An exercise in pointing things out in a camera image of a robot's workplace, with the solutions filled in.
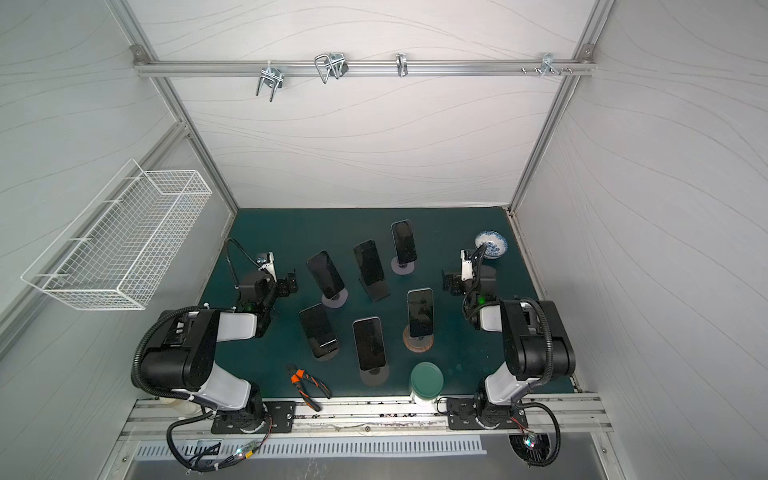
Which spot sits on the orange black pliers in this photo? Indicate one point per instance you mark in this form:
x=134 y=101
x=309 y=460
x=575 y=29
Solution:
x=300 y=378

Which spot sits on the left metal clamp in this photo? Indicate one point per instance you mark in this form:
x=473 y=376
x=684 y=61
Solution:
x=271 y=80

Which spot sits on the metal clamp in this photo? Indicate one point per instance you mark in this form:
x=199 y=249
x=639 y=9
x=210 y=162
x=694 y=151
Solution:
x=547 y=67
x=401 y=65
x=331 y=65
x=271 y=80

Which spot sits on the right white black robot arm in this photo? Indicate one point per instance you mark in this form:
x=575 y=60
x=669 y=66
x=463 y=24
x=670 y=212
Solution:
x=535 y=343

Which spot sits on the lilac phone stand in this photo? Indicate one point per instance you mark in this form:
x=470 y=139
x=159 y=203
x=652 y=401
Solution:
x=402 y=269

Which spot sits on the blue edged smartphone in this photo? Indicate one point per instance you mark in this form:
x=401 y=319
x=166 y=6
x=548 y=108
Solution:
x=404 y=241

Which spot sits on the blue white porcelain bowl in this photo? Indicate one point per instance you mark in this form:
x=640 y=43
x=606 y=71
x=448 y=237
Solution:
x=495 y=244

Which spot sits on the aluminium cross rail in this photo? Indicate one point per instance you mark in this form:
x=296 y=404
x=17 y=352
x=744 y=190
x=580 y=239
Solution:
x=357 y=68

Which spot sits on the white slotted cable duct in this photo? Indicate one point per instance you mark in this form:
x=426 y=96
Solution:
x=324 y=447

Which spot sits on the dark stand front left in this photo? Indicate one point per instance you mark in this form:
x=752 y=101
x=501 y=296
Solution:
x=324 y=352

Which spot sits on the green table mat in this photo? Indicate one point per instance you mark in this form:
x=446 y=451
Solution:
x=463 y=354

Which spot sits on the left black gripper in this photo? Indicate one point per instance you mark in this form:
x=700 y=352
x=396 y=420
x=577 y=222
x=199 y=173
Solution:
x=283 y=285

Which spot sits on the white wire basket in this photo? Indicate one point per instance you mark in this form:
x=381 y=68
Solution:
x=115 y=253

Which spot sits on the black smartphone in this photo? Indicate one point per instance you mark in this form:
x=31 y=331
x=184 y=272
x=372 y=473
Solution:
x=369 y=343
x=326 y=275
x=420 y=305
x=316 y=324
x=368 y=260

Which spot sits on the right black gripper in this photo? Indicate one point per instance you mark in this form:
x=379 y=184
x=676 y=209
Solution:
x=454 y=282

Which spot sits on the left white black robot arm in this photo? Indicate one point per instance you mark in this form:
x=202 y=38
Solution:
x=175 y=358

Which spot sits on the black square phone stand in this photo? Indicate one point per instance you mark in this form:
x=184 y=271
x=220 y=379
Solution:
x=376 y=291

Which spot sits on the dark round phone stand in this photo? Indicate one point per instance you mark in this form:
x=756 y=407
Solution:
x=375 y=376

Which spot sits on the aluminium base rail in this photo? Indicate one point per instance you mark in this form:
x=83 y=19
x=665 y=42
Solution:
x=376 y=416

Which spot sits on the brown round phone stand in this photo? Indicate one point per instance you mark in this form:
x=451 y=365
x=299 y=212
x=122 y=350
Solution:
x=419 y=344

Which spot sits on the green lid jar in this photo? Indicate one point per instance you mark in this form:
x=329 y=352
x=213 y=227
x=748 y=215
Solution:
x=426 y=383

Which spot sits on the right metal clamp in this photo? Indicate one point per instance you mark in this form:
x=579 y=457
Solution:
x=547 y=67

